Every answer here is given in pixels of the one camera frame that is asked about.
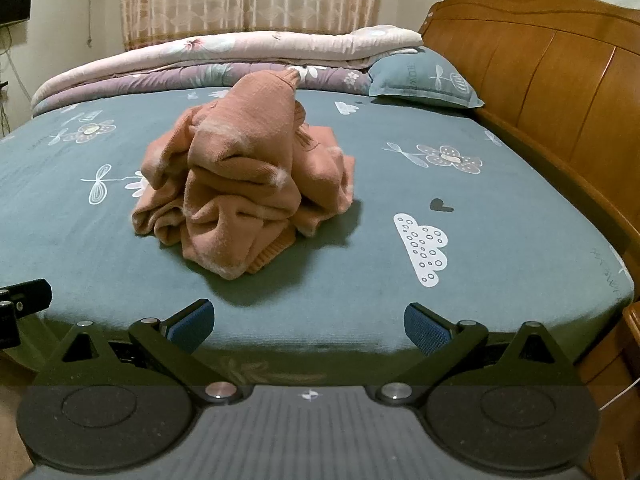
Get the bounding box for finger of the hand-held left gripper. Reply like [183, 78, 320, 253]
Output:
[0, 279, 53, 350]

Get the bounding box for orange striped sweater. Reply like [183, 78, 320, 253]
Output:
[131, 69, 356, 281]

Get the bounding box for wall cables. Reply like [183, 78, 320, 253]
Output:
[0, 25, 26, 136]

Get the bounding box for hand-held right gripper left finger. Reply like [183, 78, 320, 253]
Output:
[47, 298, 246, 406]

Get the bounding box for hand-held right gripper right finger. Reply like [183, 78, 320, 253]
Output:
[372, 302, 586, 406]

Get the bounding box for pink floral quilt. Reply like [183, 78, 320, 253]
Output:
[30, 25, 423, 116]

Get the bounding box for wooden bed headboard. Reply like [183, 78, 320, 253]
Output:
[420, 0, 640, 281]

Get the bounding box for white cable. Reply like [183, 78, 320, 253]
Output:
[597, 377, 640, 411]

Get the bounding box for wooden nightstand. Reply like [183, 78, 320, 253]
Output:
[575, 300, 640, 480]

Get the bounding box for teal pillow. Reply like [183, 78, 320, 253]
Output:
[368, 45, 485, 110]

